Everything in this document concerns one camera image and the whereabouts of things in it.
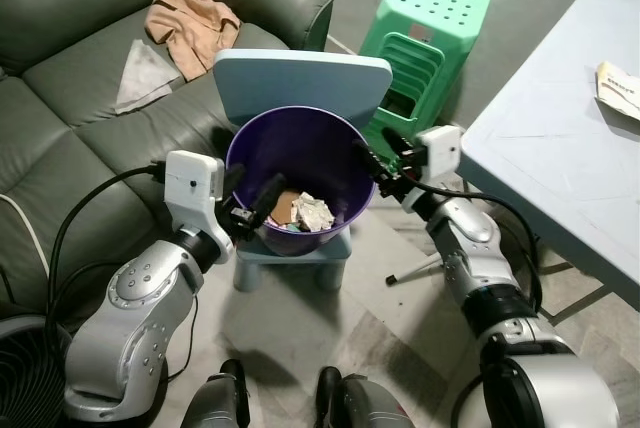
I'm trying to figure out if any robot's leg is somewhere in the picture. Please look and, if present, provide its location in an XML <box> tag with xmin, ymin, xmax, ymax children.
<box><xmin>315</xmin><ymin>366</ymin><xmax>416</xmax><ymax>428</ymax></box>
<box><xmin>180</xmin><ymin>358</ymin><xmax>251</xmax><ymax>428</ymax></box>

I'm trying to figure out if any light blue small chair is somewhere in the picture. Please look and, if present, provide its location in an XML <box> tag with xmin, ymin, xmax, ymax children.
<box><xmin>213</xmin><ymin>49</ymin><xmax>394</xmax><ymax>294</ymax></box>

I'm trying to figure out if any grey-green leather sofa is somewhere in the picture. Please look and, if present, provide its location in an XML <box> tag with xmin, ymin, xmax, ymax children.
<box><xmin>0</xmin><ymin>0</ymin><xmax>343</xmax><ymax>324</ymax></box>

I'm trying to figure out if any brown cardboard scrap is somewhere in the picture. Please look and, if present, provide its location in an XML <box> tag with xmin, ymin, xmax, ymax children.
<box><xmin>270</xmin><ymin>188</ymin><xmax>303</xmax><ymax>227</ymax></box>

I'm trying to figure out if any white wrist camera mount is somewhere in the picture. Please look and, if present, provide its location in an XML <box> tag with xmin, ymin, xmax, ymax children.
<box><xmin>163</xmin><ymin>150</ymin><xmax>226</xmax><ymax>239</ymax></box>
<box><xmin>413</xmin><ymin>125</ymin><xmax>463</xmax><ymax>186</ymax></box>

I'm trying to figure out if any purple plastic rubbish bin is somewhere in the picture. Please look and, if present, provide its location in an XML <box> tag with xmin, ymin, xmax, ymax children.
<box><xmin>225</xmin><ymin>106</ymin><xmax>379</xmax><ymax>257</ymax></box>

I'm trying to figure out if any crumpled white paper ball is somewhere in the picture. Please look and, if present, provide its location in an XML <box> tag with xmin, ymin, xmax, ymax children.
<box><xmin>290</xmin><ymin>191</ymin><xmax>338</xmax><ymax>232</ymax></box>

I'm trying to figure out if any light blue folding table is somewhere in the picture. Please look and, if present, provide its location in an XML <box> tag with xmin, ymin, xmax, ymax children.
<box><xmin>458</xmin><ymin>0</ymin><xmax>640</xmax><ymax>327</ymax></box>

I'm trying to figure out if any robot's right leg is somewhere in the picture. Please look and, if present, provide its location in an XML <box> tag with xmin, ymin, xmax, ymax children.
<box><xmin>315</xmin><ymin>366</ymin><xmax>416</xmax><ymax>428</ymax></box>

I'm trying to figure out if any beige crumpled garment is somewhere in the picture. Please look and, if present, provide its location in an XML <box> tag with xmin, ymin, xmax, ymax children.
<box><xmin>145</xmin><ymin>0</ymin><xmax>242</xmax><ymax>82</ymax></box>

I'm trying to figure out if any grey metal table leg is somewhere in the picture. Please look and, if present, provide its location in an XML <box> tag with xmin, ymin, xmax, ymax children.
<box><xmin>386</xmin><ymin>253</ymin><xmax>446</xmax><ymax>286</ymax></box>

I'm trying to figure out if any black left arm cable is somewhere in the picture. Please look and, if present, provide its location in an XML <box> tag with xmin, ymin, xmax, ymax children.
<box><xmin>45</xmin><ymin>163</ymin><xmax>169</xmax><ymax>324</ymax></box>

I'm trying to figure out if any robot's left leg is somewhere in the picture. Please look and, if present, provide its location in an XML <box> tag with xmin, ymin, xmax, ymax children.
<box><xmin>180</xmin><ymin>358</ymin><xmax>251</xmax><ymax>428</ymax></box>

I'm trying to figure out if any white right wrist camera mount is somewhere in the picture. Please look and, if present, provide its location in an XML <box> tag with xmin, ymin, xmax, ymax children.
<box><xmin>413</xmin><ymin>125</ymin><xmax>463</xmax><ymax>186</ymax></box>

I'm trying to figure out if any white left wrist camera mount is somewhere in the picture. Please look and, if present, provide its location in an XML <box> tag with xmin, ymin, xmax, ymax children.
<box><xmin>163</xmin><ymin>150</ymin><xmax>226</xmax><ymax>239</ymax></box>

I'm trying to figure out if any grey triangular cloth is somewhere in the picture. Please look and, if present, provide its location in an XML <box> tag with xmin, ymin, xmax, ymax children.
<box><xmin>113</xmin><ymin>39</ymin><xmax>184</xmax><ymax>115</ymax></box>

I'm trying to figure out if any thin black floor cable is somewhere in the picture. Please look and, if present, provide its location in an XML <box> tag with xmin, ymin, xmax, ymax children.
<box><xmin>165</xmin><ymin>293</ymin><xmax>201</xmax><ymax>384</ymax></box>

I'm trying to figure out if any crumpled printed paper sheet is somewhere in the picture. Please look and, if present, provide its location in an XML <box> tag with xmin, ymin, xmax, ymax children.
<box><xmin>596</xmin><ymin>61</ymin><xmax>640</xmax><ymax>121</ymax></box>

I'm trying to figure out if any white cable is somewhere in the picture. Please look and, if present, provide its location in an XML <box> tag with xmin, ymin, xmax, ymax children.
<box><xmin>0</xmin><ymin>193</ymin><xmax>49</xmax><ymax>279</ymax></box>

